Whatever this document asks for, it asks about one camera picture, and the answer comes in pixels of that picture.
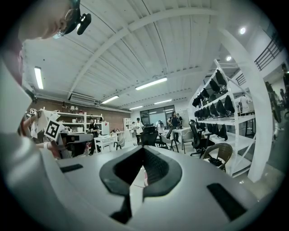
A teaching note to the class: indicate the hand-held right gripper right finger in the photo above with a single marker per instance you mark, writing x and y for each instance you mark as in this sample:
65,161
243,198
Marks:
173,178

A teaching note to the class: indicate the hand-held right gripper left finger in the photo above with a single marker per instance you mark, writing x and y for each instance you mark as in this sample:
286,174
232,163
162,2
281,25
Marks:
110,180

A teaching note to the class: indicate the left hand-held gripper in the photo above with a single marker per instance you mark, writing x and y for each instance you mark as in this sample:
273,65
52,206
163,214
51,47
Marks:
53,129

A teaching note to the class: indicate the person's left forearm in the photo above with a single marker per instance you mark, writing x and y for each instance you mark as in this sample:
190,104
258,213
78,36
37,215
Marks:
44,147

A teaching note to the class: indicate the grey shell chair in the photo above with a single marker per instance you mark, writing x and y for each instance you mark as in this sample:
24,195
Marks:
120,143
168,141
187,137

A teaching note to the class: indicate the small white table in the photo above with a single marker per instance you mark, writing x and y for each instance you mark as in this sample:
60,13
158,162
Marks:
105,141

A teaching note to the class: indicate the ceiling air conditioner unit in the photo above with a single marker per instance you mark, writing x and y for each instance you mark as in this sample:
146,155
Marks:
82,98

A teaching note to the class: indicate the black office chair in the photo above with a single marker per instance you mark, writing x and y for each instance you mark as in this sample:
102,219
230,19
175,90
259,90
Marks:
197,137
149,135

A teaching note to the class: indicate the white desk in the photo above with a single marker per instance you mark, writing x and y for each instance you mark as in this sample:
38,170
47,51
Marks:
180,130

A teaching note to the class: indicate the person's white shirt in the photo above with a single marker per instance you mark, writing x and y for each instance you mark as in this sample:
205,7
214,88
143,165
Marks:
13,101

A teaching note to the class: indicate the long ceiling tube light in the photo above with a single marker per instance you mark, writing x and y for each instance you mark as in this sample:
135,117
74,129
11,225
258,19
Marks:
110,99
38,77
163,101
151,83
136,107

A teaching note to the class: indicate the brown wicker chair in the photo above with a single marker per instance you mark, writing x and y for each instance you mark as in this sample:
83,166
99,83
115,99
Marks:
222,151

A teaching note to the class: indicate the white open bookcase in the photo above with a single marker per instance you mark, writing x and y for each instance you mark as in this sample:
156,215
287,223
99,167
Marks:
127,126

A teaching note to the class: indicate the white metal shelving rack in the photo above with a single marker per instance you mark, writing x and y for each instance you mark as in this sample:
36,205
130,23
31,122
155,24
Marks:
239,126

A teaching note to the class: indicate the row of black bags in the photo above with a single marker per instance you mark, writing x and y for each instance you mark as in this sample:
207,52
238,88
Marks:
216,106

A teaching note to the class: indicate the white curved column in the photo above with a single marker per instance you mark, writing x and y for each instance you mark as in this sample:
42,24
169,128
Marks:
259,112

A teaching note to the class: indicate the person's head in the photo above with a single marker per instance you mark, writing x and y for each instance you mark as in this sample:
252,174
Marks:
43,20

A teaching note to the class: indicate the round ceiling spot light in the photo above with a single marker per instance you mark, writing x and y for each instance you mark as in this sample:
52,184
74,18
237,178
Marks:
242,30
228,58

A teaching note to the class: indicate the black metal railing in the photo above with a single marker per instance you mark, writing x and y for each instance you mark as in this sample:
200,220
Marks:
269,54

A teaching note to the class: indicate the white wall shelf unit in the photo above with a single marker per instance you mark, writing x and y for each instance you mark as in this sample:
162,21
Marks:
76,121

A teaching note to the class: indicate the black head-mounted camera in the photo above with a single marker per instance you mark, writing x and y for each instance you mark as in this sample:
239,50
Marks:
84,22

